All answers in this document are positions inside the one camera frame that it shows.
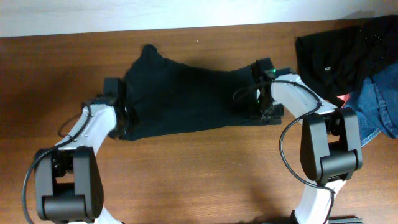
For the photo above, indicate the dark green cloth garment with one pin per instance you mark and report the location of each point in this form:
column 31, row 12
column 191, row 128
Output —
column 166, row 97

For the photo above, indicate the blue denim jeans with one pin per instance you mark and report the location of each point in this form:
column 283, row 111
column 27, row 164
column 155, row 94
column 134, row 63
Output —
column 376, row 105

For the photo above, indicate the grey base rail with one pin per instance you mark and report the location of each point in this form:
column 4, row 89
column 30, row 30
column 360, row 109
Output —
column 345, row 220

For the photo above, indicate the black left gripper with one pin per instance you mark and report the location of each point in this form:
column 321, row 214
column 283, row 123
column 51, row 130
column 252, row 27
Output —
column 121, row 112

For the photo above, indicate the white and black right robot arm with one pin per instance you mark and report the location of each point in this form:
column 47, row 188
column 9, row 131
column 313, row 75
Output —
column 330, row 148

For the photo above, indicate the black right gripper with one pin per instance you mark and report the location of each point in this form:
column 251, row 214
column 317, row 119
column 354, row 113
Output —
column 276, row 117

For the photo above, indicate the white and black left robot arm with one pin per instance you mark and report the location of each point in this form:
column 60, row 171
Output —
column 68, row 186

